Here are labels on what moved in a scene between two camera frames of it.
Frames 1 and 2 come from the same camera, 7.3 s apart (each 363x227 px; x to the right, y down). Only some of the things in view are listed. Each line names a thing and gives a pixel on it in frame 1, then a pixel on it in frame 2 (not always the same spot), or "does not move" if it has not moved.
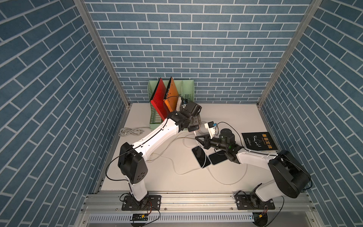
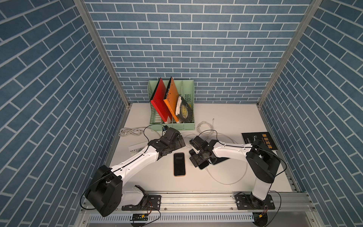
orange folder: x=171 y=95 does not move
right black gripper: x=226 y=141 -> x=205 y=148
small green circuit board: x=140 y=217 does not move
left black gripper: x=196 y=118 -> x=178 y=144
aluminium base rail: x=292 y=209 does not move
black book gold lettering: x=261 y=141 does not move
